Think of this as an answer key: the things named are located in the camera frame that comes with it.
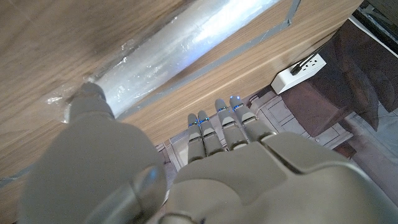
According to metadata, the grey tape outline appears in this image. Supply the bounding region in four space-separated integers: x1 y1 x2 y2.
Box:
0 0 302 187

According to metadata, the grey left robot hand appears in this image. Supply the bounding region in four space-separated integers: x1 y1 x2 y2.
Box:
18 82 398 224

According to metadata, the clear plastic wrap roll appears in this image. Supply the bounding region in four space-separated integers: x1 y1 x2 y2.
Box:
45 0 282 119

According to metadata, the white power strip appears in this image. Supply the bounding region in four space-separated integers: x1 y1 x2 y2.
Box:
271 53 327 95

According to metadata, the black power strip cable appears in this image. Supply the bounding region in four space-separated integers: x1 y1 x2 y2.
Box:
290 27 343 77

